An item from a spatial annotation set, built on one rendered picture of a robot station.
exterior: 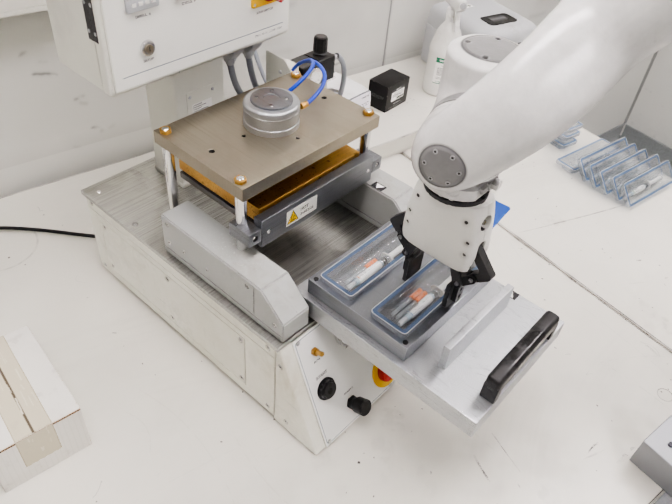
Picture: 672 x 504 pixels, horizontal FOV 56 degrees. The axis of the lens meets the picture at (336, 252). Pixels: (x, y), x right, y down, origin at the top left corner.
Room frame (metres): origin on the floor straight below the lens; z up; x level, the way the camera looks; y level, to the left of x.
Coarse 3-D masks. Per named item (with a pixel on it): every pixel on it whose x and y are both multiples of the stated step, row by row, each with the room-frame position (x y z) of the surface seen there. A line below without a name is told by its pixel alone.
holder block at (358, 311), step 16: (320, 272) 0.61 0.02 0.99; (400, 272) 0.62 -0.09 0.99; (320, 288) 0.58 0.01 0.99; (368, 288) 0.59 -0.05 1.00; (384, 288) 0.59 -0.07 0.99; (464, 288) 0.61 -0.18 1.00; (480, 288) 0.63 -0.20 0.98; (336, 304) 0.56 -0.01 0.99; (352, 304) 0.56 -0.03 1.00; (368, 304) 0.56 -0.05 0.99; (464, 304) 0.60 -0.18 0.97; (352, 320) 0.54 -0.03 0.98; (368, 320) 0.53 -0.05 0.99; (432, 320) 0.54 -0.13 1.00; (384, 336) 0.51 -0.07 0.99; (416, 336) 0.51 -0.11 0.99; (400, 352) 0.50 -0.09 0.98
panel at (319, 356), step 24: (312, 336) 0.56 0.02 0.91; (312, 360) 0.55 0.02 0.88; (336, 360) 0.57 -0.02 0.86; (360, 360) 0.60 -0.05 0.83; (312, 384) 0.53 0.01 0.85; (336, 384) 0.55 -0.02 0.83; (360, 384) 0.58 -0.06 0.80; (384, 384) 0.60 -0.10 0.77; (336, 408) 0.53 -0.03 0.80; (336, 432) 0.51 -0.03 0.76
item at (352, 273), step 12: (372, 240) 0.67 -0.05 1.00; (384, 240) 0.68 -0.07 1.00; (396, 240) 0.68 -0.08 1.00; (360, 252) 0.65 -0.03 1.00; (372, 252) 0.65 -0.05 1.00; (384, 252) 0.65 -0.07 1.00; (396, 252) 0.65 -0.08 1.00; (336, 264) 0.62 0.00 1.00; (348, 264) 0.62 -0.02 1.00; (360, 264) 0.62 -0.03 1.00; (372, 264) 0.62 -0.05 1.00; (384, 264) 0.63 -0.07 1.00; (324, 276) 0.59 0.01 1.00; (336, 276) 0.59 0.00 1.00; (348, 276) 0.60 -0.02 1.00; (360, 276) 0.60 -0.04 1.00; (372, 276) 0.60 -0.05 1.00; (348, 288) 0.57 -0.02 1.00; (360, 288) 0.58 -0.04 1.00
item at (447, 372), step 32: (384, 224) 0.75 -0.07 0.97; (512, 288) 0.60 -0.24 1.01; (320, 320) 0.56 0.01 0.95; (448, 320) 0.57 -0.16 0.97; (480, 320) 0.54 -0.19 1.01; (512, 320) 0.58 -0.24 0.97; (384, 352) 0.50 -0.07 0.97; (416, 352) 0.51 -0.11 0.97; (448, 352) 0.49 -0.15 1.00; (480, 352) 0.52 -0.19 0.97; (416, 384) 0.47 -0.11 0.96; (448, 384) 0.47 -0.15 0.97; (480, 384) 0.47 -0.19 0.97; (512, 384) 0.48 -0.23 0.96; (448, 416) 0.44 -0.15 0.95; (480, 416) 0.43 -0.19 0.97
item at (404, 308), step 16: (432, 272) 0.62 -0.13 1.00; (448, 272) 0.63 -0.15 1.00; (400, 288) 0.59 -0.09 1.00; (416, 288) 0.59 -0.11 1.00; (432, 288) 0.59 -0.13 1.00; (384, 304) 0.55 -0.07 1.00; (400, 304) 0.56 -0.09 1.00; (416, 304) 0.56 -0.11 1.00; (432, 304) 0.56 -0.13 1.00; (400, 320) 0.53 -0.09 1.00; (416, 320) 0.53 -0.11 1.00
